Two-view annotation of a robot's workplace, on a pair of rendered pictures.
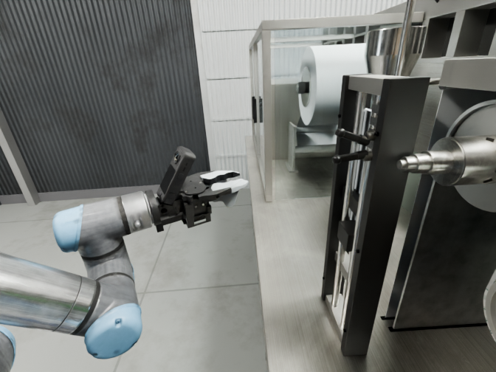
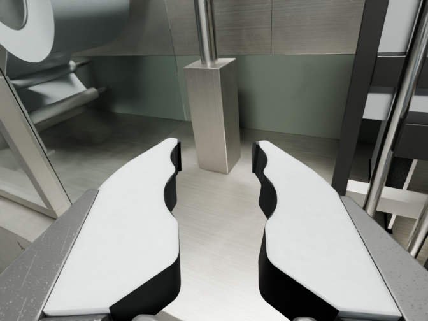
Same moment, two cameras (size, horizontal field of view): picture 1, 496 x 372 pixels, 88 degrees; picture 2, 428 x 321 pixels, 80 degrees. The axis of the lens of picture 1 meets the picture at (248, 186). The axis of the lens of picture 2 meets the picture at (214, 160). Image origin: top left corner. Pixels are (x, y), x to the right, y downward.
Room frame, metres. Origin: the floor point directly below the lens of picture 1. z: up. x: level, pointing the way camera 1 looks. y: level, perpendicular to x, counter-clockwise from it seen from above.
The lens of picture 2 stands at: (0.49, 0.11, 1.29)
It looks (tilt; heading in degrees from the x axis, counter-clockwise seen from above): 32 degrees down; 301
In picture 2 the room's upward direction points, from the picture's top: 7 degrees counter-clockwise
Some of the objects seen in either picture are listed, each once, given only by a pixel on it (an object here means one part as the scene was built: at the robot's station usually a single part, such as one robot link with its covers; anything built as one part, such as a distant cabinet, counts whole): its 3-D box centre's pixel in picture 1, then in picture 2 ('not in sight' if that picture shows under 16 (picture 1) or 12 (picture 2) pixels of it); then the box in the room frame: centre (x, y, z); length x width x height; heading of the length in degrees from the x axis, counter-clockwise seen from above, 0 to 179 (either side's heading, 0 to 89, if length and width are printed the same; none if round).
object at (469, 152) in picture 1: (466, 160); not in sight; (0.32, -0.29, 1.33); 0.06 x 0.06 x 0.06; 1
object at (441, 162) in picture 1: (421, 163); not in sight; (0.32, -0.23, 1.33); 0.06 x 0.03 x 0.03; 91
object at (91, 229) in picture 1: (94, 225); not in sight; (0.40, 0.28, 1.21); 0.11 x 0.08 x 0.09; 118
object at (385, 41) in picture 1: (393, 42); not in sight; (0.79, -0.41, 1.50); 0.14 x 0.14 x 0.06
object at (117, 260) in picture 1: (110, 271); not in sight; (0.39, 0.28, 1.11); 0.11 x 0.08 x 0.11; 28
